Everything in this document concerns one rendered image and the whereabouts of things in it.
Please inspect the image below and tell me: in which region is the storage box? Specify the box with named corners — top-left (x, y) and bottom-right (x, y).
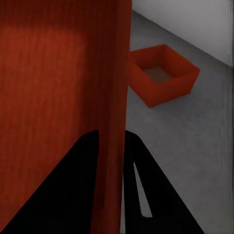
top-left (128, 44), bottom-right (200, 108)
top-left (0, 0), bottom-right (133, 234)

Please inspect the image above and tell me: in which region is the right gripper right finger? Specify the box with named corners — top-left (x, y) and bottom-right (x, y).
top-left (123, 130), bottom-right (204, 234)

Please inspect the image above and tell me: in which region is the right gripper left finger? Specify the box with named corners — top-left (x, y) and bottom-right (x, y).
top-left (0, 130), bottom-right (99, 234)

